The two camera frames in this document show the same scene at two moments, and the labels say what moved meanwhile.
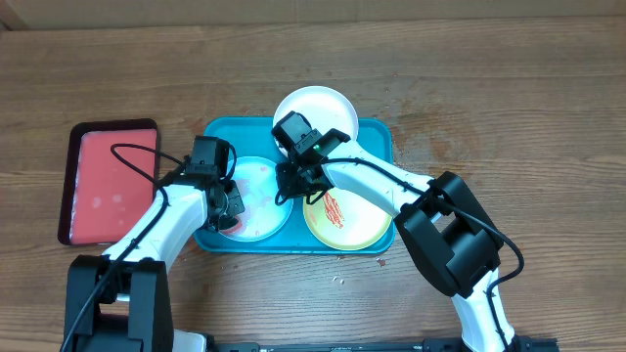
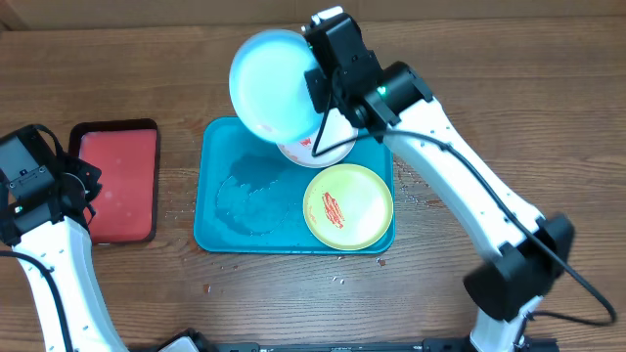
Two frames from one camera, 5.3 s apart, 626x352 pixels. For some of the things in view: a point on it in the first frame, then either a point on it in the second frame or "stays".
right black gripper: (290, 181) → (316, 89)
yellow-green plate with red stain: (346, 219) stays
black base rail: (427, 345) stays
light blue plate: (263, 217) → (268, 84)
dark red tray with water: (105, 196) stays
